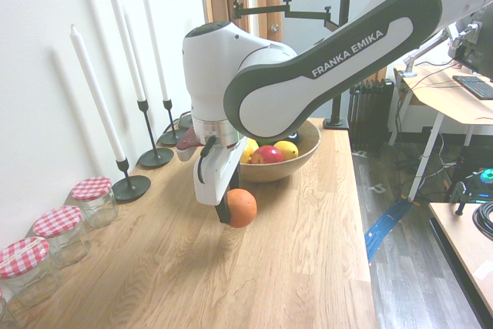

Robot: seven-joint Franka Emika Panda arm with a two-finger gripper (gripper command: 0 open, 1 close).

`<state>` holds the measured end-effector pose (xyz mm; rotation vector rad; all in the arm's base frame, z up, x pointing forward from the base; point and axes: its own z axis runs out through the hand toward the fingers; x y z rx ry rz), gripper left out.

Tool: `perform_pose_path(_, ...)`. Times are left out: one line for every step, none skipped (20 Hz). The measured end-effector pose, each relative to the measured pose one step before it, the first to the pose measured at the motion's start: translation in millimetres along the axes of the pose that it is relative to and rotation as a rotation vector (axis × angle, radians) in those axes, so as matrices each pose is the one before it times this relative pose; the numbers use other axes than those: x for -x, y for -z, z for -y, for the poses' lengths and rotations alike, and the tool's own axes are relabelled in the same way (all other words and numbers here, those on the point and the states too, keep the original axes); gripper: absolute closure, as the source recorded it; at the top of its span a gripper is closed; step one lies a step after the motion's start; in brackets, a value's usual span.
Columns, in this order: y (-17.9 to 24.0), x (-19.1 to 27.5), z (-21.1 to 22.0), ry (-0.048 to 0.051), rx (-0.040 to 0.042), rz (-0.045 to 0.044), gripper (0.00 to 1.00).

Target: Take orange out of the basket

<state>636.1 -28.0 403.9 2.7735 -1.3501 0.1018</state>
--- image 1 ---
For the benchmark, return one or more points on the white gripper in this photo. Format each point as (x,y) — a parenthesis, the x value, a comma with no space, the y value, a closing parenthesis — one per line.
(213,178)

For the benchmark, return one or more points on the orange fruit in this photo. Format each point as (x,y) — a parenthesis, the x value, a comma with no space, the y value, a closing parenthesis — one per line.
(242,209)

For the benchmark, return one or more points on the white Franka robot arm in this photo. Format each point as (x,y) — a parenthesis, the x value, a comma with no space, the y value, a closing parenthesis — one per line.
(346,59)

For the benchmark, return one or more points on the yellow lemon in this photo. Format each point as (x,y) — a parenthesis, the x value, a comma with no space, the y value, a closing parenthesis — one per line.
(287,149)
(249,152)

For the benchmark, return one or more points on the red apple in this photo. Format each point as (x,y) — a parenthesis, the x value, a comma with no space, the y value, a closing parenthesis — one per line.
(267,155)

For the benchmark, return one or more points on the wooden fruit bowl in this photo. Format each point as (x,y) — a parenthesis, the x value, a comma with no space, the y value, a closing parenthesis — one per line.
(292,163)

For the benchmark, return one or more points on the black candle holder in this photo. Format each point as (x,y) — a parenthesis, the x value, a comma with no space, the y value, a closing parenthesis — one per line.
(155,158)
(131,188)
(171,138)

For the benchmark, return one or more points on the black glossy fruit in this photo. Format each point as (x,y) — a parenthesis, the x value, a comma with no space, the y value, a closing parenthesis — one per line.
(294,135)

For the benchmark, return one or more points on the glass jar red checked lid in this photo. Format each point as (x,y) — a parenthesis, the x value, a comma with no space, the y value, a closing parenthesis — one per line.
(92,190)
(5,311)
(58,221)
(23,256)

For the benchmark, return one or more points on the blue floor tape strips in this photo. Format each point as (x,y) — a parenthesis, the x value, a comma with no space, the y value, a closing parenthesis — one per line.
(387,225)

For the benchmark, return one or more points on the dark oil radiator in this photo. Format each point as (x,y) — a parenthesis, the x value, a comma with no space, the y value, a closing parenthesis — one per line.
(369,113)

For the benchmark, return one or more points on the long white taper candle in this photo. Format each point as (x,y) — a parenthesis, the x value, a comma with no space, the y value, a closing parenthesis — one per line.
(124,32)
(98,94)

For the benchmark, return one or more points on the short white taper candle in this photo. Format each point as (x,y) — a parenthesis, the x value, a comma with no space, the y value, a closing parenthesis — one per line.
(155,44)

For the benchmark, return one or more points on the silver door lock knob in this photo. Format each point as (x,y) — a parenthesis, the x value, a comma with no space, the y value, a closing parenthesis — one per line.
(274,28)

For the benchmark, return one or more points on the black clamp on table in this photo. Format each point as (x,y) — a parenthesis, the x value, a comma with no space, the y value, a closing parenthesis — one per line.
(462,198)

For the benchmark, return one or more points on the wooden desk white legs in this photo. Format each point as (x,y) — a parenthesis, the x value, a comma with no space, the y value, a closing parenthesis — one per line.
(443,101)

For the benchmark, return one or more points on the small wooden side table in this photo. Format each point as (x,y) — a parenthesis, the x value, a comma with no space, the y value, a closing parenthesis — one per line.
(466,252)

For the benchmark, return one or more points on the teal round device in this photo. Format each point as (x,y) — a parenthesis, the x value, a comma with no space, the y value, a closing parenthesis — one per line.
(487,175)

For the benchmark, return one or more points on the black keyboard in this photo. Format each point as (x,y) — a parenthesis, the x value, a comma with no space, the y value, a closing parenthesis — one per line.
(475,86)

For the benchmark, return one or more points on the black computer monitor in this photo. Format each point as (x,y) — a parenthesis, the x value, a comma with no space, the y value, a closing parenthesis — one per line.
(481,51)

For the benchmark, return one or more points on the wrist camera on red mount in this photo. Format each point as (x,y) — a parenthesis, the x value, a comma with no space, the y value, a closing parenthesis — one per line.
(186,144)

